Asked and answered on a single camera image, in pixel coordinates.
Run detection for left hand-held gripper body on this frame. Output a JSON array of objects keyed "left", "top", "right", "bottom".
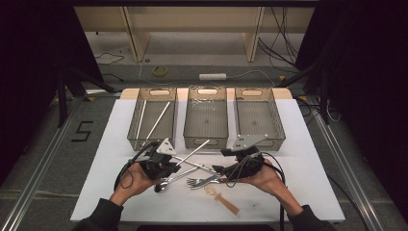
[{"left": 138, "top": 138, "right": 178, "bottom": 180}]

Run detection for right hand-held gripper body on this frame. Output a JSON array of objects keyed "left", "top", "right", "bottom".
[{"left": 223, "top": 133, "right": 269, "bottom": 180}]

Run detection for metal spoon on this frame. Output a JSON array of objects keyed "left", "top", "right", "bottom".
[{"left": 153, "top": 166, "right": 200, "bottom": 193}]

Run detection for grey translucent plastic bin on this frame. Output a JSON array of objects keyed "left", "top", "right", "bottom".
[
  {"left": 183, "top": 86, "right": 230, "bottom": 150},
  {"left": 126, "top": 87, "right": 178, "bottom": 152},
  {"left": 234, "top": 87, "right": 287, "bottom": 152}
]

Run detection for metal fork dark handle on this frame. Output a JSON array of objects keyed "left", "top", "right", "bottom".
[{"left": 186, "top": 177, "right": 240, "bottom": 191}]

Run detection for metal chopsticks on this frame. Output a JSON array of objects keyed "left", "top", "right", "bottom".
[{"left": 144, "top": 101, "right": 171, "bottom": 143}]

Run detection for light wooden spoon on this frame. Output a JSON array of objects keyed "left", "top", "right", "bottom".
[{"left": 203, "top": 183, "right": 241, "bottom": 216}]

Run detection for white chopstick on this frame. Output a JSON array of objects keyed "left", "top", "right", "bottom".
[{"left": 135, "top": 99, "right": 148, "bottom": 141}]

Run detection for person's left hand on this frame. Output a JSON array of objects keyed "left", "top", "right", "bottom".
[{"left": 110, "top": 162, "right": 162, "bottom": 207}]

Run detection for person's right hand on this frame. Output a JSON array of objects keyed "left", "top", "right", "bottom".
[{"left": 238, "top": 158, "right": 291, "bottom": 202}]

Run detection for yellow tape roll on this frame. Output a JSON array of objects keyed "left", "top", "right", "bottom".
[{"left": 152, "top": 64, "right": 168, "bottom": 78}]

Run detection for white power strip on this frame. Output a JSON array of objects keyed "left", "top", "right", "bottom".
[{"left": 198, "top": 72, "right": 228, "bottom": 82}]

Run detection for black metal stand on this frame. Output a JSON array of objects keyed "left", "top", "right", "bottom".
[
  {"left": 57, "top": 65, "right": 118, "bottom": 129},
  {"left": 277, "top": 59, "right": 331, "bottom": 125}
]

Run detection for beige wooden shelf unit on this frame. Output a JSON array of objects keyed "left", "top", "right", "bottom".
[{"left": 72, "top": 5, "right": 316, "bottom": 64}]

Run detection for black curtain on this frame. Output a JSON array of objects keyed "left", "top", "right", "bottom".
[
  {"left": 0, "top": 0, "right": 104, "bottom": 187},
  {"left": 294, "top": 0, "right": 408, "bottom": 219}
]

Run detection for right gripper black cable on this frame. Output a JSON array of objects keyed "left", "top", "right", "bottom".
[{"left": 229, "top": 150, "right": 287, "bottom": 231}]

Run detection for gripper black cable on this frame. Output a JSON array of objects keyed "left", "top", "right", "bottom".
[
  {"left": 114, "top": 141, "right": 162, "bottom": 193},
  {"left": 229, "top": 150, "right": 287, "bottom": 231}
]

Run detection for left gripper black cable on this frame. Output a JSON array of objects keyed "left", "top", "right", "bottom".
[{"left": 114, "top": 141, "right": 162, "bottom": 193}]

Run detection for white power cable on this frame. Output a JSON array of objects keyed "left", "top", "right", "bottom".
[{"left": 138, "top": 59, "right": 277, "bottom": 89}]

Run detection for thin black cable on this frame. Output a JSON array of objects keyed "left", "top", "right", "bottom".
[
  {"left": 94, "top": 52, "right": 125, "bottom": 65},
  {"left": 101, "top": 72, "right": 125, "bottom": 83}
]

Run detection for black cable bundle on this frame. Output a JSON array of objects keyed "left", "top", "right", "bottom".
[{"left": 257, "top": 6, "right": 300, "bottom": 66}]

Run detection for aluminium floor rail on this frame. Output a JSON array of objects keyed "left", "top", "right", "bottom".
[
  {"left": 0, "top": 95, "right": 85, "bottom": 231},
  {"left": 307, "top": 105, "right": 386, "bottom": 231}
]

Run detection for black floor cable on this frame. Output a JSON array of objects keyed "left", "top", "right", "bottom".
[{"left": 326, "top": 173, "right": 370, "bottom": 231}]

